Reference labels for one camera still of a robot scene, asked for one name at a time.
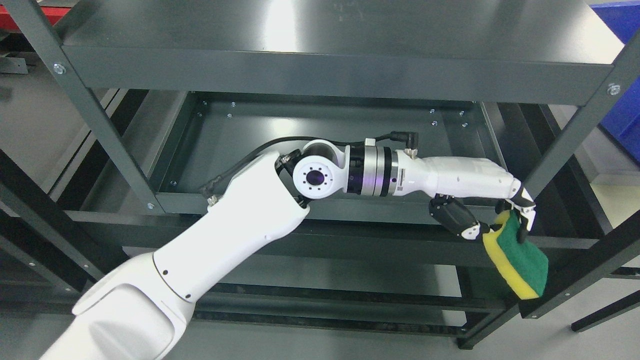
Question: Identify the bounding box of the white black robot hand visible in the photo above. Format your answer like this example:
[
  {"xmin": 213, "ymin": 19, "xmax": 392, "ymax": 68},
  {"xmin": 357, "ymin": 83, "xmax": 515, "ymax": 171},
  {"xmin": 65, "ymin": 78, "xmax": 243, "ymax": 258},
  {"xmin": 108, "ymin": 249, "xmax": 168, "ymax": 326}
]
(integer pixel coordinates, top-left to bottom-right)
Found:
[{"xmin": 392, "ymin": 153, "xmax": 537, "ymax": 244}]

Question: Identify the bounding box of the green yellow sponge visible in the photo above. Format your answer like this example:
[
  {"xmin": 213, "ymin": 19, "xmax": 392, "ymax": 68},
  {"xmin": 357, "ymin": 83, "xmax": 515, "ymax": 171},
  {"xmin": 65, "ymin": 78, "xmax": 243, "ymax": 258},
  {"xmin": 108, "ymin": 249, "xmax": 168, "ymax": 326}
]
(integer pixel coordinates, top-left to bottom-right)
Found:
[{"xmin": 482, "ymin": 210, "xmax": 549, "ymax": 300}]

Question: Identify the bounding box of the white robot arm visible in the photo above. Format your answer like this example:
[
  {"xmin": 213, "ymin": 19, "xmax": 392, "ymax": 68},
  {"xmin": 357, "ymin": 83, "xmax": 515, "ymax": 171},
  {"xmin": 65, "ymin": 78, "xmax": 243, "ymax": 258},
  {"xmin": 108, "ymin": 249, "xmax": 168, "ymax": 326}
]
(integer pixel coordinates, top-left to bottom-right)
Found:
[{"xmin": 42, "ymin": 139, "xmax": 403, "ymax": 360}]

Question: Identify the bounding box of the dark metal shelf rack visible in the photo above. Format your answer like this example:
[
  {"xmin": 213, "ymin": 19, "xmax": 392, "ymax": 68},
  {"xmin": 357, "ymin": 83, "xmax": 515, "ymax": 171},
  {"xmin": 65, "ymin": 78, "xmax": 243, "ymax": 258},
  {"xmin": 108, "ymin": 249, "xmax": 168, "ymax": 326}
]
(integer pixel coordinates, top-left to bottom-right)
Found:
[{"xmin": 1, "ymin": 0, "xmax": 639, "ymax": 349}]

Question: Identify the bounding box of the blue plastic bin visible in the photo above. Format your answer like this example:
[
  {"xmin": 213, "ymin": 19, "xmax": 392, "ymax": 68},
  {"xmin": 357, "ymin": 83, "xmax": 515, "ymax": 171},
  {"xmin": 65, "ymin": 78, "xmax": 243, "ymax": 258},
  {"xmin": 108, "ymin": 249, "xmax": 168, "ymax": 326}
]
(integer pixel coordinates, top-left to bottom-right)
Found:
[{"xmin": 590, "ymin": 0, "xmax": 640, "ymax": 164}]

